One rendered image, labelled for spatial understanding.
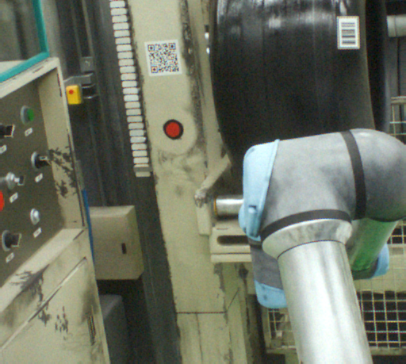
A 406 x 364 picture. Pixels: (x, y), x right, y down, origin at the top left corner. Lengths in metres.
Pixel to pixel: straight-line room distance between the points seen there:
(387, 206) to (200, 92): 1.00
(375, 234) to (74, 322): 0.86
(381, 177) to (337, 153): 0.06
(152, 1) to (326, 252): 1.07
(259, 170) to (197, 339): 1.21
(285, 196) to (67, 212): 1.02
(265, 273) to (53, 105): 0.69
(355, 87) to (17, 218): 0.70
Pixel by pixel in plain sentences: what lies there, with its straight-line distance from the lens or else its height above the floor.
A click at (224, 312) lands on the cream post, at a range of 2.41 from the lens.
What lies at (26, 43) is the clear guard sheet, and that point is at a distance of 2.08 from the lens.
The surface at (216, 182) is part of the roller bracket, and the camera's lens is 2.26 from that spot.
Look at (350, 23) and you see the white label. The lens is 1.97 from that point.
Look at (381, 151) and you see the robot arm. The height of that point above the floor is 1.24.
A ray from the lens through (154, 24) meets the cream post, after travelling 2.23.
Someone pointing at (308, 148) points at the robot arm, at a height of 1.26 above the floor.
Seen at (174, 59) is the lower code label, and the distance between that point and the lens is 2.23.
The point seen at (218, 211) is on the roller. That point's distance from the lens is 2.22.
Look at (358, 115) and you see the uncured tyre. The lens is 2.01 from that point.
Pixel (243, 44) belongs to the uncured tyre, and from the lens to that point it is 1.99.
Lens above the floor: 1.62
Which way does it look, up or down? 16 degrees down
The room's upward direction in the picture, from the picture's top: 8 degrees counter-clockwise
